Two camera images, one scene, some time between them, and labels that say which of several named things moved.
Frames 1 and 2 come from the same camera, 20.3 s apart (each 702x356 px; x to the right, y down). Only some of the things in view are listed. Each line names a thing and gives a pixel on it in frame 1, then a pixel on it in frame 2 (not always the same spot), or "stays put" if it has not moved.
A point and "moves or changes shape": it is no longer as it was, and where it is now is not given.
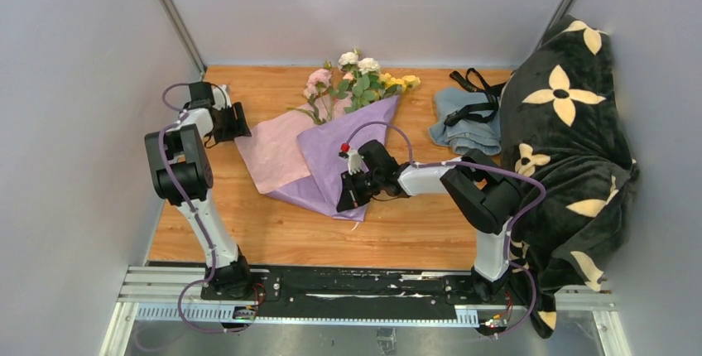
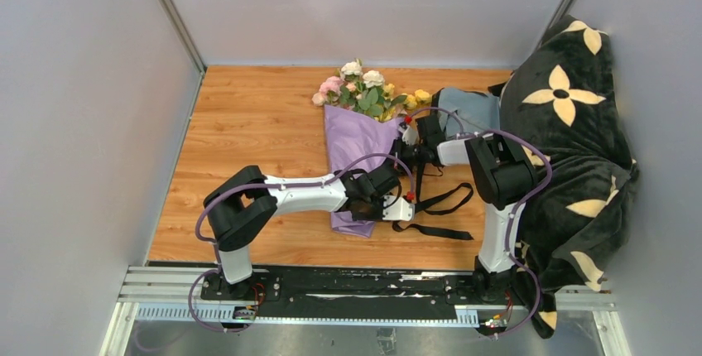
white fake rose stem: [366, 89] moves or changes shape
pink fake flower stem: [319, 95] moves or changes shape
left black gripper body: [232, 127] -> [373, 213]
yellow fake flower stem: [396, 86] -> [394, 103]
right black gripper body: [363, 185] -> [407, 156]
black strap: [482, 113] -> [420, 204]
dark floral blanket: [561, 127] stays put
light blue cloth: [466, 137] stays put
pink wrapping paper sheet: [271, 151] -> [358, 141]
